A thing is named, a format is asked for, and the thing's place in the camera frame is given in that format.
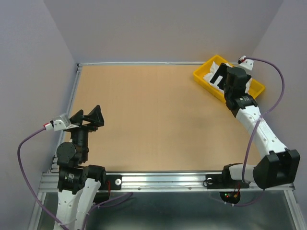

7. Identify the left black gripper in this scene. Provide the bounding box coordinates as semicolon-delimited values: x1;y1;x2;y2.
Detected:
68;103;105;160

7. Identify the white long sleeve shirt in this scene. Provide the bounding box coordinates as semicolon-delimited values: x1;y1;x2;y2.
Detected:
203;61;252;93

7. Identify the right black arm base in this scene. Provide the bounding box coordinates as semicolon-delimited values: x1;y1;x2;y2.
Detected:
203;174;249;189

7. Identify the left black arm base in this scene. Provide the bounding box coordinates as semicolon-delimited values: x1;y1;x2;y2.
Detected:
98;174;123;191

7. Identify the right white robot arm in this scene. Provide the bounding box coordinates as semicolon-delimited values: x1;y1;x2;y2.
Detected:
209;63;300;189

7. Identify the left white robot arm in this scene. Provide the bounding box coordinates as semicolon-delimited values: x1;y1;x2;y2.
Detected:
52;105;107;230

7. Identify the yellow plastic bin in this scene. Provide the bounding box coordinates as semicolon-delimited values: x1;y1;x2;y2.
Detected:
193;55;265;103

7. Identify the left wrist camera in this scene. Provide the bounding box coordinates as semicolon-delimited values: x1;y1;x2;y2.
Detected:
44;114;71;131

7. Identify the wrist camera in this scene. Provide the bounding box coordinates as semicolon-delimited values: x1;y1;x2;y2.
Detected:
44;114;71;131
237;56;254;71

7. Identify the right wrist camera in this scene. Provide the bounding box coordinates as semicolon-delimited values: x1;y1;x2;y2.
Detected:
237;56;254;71

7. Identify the aluminium mounting rail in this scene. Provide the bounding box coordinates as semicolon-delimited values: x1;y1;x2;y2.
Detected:
38;170;296;192

